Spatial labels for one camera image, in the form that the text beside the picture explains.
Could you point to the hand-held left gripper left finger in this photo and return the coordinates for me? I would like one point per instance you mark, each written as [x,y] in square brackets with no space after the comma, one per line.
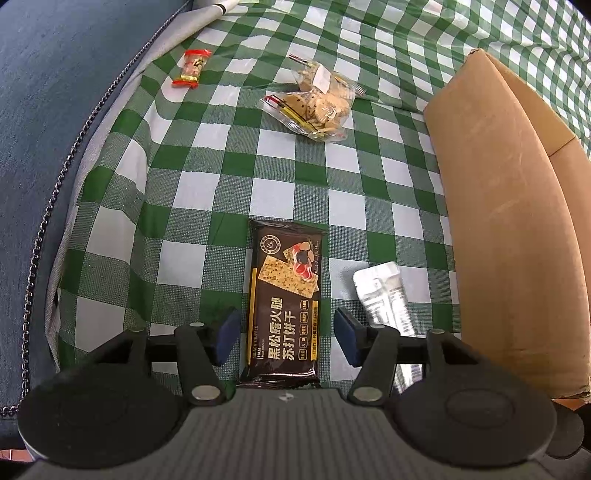
[226,337]

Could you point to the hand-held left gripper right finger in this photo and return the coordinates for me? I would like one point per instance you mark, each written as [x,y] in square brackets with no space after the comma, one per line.
[348,337]

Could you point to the dark brown cracker packet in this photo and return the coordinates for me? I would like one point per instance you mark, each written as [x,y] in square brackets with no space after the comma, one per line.
[281,300]

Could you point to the brown cardboard box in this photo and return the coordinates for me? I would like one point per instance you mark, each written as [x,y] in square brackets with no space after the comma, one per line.
[498,207]

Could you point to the clear cookie packet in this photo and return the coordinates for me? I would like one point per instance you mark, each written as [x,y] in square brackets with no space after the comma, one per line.
[309,113]
[332,85]

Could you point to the silver foil snack packet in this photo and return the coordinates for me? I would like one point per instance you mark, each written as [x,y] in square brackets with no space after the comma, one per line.
[383,295]

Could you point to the green checked tablecloth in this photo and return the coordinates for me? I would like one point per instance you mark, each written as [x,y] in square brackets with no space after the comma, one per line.
[207,184]

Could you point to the small red candy packet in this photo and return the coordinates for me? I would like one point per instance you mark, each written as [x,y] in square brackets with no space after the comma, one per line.
[191,69]

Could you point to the grey marker pen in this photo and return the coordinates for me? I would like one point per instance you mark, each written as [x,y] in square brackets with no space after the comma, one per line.
[226,5]

